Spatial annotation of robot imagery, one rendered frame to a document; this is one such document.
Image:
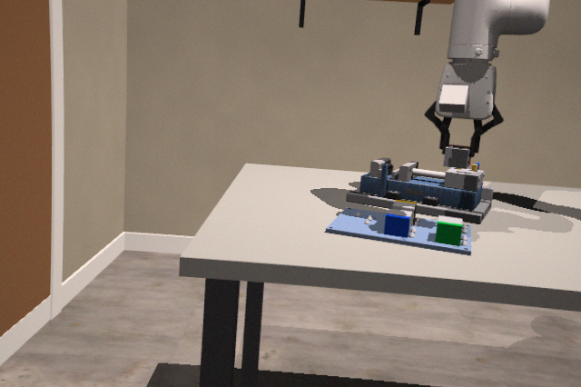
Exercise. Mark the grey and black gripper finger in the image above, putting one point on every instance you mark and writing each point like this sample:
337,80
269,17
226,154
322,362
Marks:
475,139
442,126

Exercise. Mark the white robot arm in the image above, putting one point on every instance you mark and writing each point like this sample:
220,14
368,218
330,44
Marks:
475,28

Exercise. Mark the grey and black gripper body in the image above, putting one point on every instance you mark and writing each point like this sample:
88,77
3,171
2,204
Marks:
482,79

